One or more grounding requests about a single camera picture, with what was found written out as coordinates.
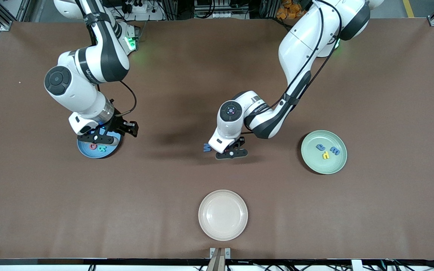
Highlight green plate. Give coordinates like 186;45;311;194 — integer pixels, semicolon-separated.
301;130;348;175

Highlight beige plate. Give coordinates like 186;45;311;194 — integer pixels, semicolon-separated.
198;189;248;241

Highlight beige mounting bar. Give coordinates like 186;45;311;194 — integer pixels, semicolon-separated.
206;248;226;271

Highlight metal clamp bracket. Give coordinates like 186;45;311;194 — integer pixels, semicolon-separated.
210;247;231;259

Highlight blue plate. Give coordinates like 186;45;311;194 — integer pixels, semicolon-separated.
77;124;122;159

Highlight bag of orange items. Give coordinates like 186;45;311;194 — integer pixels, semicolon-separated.
276;0;308;19

